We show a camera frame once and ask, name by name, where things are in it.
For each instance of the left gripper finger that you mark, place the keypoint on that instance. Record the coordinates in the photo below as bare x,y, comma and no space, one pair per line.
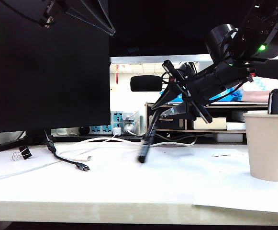
103,12
86,15

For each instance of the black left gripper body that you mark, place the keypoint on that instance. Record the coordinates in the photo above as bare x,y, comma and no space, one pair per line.
56,7

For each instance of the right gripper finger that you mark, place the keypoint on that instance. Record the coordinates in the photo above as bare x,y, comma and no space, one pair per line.
172,98
181,112

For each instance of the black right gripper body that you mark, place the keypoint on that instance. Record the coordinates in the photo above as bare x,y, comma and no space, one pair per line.
208,81

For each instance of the black marker with white print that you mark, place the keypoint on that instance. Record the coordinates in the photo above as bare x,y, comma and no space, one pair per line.
146,146

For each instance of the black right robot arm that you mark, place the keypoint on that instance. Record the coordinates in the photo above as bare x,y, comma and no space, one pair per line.
260,19

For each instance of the beige paper cup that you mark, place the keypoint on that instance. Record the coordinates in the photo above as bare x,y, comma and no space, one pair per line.
270,148

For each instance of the black organizer drawer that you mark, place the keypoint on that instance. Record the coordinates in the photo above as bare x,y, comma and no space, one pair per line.
174,123

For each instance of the blue wet wipes pack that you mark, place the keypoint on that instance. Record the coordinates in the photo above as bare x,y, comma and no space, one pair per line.
232,93

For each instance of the black chair headrest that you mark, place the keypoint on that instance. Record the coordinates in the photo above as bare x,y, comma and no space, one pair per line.
146,83

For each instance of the cream rectangular box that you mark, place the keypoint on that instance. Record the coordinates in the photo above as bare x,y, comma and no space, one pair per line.
215,124

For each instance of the wooden desk organizer shelf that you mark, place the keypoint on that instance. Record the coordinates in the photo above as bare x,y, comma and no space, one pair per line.
236,105

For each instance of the grey power plug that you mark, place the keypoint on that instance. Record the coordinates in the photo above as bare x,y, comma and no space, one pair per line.
129,127

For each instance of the flat white box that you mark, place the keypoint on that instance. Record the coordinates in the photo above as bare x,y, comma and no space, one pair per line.
235,126

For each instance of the pink white tissue pack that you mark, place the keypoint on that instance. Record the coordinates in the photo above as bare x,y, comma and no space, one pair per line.
260,91

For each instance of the black monitor with silver edge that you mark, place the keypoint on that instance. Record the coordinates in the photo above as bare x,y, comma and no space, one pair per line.
158,28

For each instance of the white blue power strip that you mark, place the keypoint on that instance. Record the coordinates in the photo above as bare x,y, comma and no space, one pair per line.
118,118

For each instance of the red hanging ornament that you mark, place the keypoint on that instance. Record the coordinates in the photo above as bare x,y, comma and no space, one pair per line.
117,76

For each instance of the small white charger plug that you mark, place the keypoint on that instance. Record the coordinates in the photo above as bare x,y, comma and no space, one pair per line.
116,131

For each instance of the black background monitor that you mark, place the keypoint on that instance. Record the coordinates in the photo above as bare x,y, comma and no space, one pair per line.
277,69

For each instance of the large black monitor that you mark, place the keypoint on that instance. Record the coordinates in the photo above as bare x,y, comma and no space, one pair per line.
45,83

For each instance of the white paper sheet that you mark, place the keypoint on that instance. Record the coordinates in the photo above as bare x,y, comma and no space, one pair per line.
225,187

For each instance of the black binder clip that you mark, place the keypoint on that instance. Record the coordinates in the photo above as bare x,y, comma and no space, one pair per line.
25,152

